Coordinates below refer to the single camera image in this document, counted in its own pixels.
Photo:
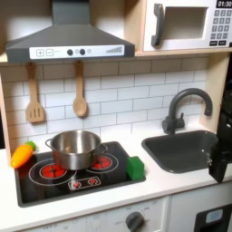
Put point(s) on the green toy block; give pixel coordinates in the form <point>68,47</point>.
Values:
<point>135,167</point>

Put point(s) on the dark grey sink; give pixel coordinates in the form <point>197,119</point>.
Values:
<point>181,151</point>

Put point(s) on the dark grey tap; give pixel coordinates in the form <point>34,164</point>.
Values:
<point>181,108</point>

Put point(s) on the grey oven knob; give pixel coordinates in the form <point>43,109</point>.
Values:
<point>134,221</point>

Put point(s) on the white toy microwave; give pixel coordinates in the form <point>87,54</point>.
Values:
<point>187,24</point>

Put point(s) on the steel pot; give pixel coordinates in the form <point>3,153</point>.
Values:
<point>75,149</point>

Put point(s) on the black stove top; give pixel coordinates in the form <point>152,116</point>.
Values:
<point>75,178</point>

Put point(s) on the wooden spoon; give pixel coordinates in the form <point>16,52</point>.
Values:
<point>79,96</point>

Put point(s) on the grey range hood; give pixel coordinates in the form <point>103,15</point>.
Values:
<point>70,39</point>

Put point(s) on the wooden slotted spatula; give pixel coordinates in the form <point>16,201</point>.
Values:
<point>34,99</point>

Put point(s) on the orange toy carrot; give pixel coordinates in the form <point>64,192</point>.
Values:
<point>21,155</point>

